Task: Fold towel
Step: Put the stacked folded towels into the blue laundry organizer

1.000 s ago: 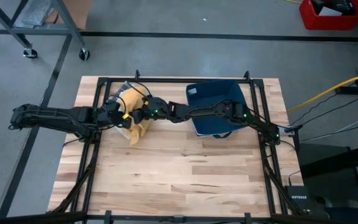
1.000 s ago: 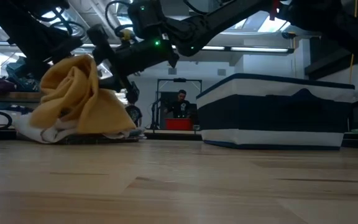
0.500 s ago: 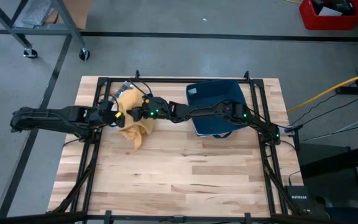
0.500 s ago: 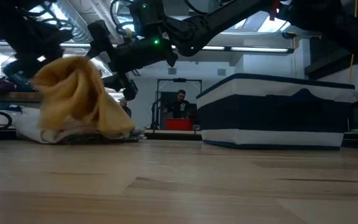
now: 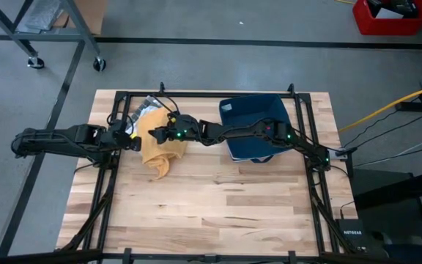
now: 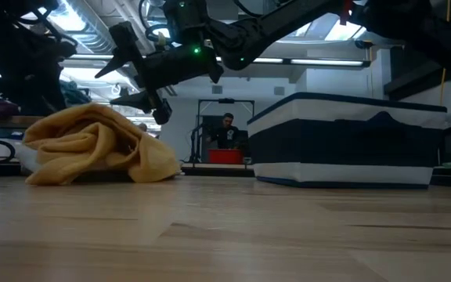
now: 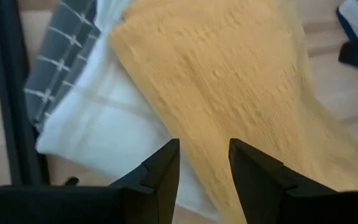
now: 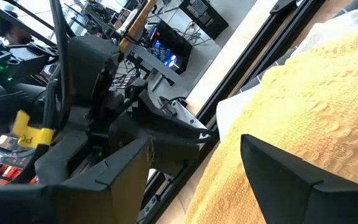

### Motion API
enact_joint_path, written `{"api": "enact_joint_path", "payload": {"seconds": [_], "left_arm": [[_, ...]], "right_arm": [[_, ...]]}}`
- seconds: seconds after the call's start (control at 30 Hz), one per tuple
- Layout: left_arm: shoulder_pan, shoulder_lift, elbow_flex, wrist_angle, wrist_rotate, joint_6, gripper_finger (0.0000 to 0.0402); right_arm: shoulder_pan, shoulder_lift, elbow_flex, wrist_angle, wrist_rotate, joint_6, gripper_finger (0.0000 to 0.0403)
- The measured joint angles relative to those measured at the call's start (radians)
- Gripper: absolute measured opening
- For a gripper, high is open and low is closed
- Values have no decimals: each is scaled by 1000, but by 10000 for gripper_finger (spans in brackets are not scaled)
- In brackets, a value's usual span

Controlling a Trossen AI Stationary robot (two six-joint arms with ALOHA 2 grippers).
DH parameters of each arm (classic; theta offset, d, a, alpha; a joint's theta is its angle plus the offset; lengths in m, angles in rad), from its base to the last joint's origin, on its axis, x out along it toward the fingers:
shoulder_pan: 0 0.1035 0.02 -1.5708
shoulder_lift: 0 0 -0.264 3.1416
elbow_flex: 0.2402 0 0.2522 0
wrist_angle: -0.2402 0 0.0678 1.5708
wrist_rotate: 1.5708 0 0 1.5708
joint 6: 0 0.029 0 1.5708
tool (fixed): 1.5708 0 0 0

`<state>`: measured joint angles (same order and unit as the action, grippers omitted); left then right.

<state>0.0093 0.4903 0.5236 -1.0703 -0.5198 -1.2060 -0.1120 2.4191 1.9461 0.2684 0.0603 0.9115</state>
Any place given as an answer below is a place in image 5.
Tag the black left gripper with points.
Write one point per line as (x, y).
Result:
(121, 133)

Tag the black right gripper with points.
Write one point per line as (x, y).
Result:
(183, 128)

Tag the grey checked towel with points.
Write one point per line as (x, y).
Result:
(143, 106)

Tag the mustard orange towel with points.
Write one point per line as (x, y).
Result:
(156, 154)

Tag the navy fabric storage bin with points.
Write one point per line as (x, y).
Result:
(251, 108)

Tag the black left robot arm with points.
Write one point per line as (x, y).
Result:
(61, 139)

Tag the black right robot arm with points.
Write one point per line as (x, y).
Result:
(247, 130)

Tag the black caster wheel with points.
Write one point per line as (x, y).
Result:
(35, 63)
(99, 65)

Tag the brown cardboard box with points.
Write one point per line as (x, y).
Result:
(93, 14)

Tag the grey plastic bag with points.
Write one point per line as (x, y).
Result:
(42, 14)

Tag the red plastic crate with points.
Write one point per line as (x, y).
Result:
(361, 22)

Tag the black equipment stand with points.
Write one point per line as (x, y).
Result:
(398, 190)

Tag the white paper sheet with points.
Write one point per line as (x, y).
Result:
(388, 14)

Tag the black device in crate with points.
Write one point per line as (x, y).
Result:
(405, 7)

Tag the navy blue seat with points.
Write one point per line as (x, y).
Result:
(416, 256)

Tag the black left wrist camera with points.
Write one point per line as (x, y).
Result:
(136, 143)

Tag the grey metal cart frame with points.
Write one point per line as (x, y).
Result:
(77, 22)

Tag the black Netgear network switch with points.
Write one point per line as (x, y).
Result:
(352, 238)

